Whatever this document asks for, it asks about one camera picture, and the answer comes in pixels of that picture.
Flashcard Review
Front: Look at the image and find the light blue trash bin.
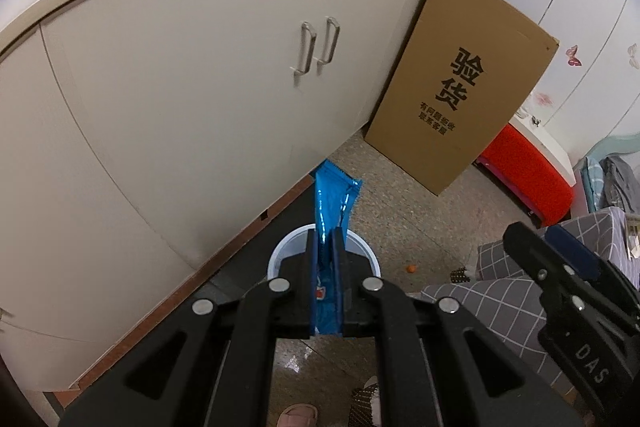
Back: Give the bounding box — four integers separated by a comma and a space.
266, 227, 378, 289

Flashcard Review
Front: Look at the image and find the pink slipper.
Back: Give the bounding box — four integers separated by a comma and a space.
276, 402, 319, 427

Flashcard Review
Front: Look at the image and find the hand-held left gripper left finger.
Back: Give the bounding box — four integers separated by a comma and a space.
60, 229, 320, 427

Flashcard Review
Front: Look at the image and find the blue patterned bedsheet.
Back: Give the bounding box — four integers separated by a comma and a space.
582, 157, 604, 214

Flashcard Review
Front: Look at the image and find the grey duvet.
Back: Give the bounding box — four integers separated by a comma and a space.
600, 156, 640, 210

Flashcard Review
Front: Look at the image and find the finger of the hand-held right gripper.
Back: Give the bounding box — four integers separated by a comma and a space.
545, 225, 602, 281
502, 222, 567, 294

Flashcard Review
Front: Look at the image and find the red storage box white lid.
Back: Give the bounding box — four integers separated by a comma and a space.
474, 117, 575, 228

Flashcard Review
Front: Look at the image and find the blue snack packet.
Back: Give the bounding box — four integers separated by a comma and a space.
309, 159, 363, 338

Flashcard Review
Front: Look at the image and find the teal bunk bed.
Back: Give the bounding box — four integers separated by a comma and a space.
575, 133, 640, 218

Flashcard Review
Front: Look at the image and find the large cardboard box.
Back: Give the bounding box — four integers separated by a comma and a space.
363, 0, 560, 196

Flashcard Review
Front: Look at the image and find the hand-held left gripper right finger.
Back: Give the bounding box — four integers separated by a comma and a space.
332, 229, 596, 427

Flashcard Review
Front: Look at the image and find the white patterned slipper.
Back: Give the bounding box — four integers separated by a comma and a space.
351, 375, 382, 427

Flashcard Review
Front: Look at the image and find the cream low cabinet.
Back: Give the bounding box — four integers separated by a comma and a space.
0, 0, 436, 408

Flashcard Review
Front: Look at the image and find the grey checked tablecloth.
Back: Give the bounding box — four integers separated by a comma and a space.
419, 207, 640, 403

